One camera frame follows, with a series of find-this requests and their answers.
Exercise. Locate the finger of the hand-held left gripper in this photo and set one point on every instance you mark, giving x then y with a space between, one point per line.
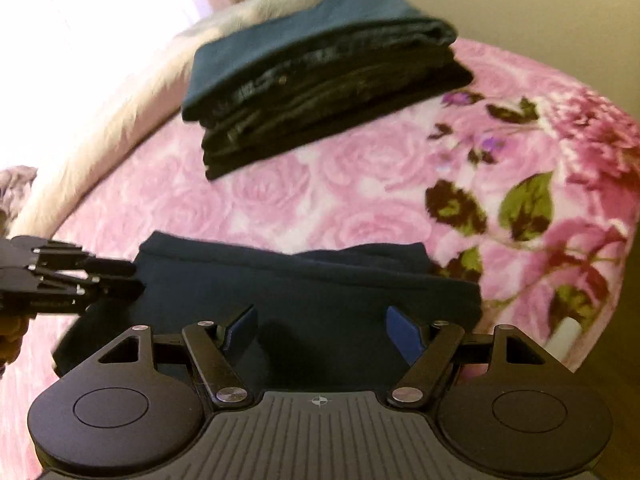
110 290
100 266

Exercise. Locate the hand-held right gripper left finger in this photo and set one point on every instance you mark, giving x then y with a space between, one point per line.
242 329

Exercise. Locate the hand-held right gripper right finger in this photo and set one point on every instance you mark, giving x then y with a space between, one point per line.
402 332

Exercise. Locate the navy pants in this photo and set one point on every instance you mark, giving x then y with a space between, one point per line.
310 285

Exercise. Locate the person's left hand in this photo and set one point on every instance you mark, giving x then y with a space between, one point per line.
10 340

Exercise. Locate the pink floral blanket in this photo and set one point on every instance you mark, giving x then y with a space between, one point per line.
350 200

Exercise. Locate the cream pillow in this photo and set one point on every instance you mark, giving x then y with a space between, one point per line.
125 110

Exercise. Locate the black folded garment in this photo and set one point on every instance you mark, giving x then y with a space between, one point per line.
325 130
350 75

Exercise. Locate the teal folded garment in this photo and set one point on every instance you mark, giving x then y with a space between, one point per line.
300 25

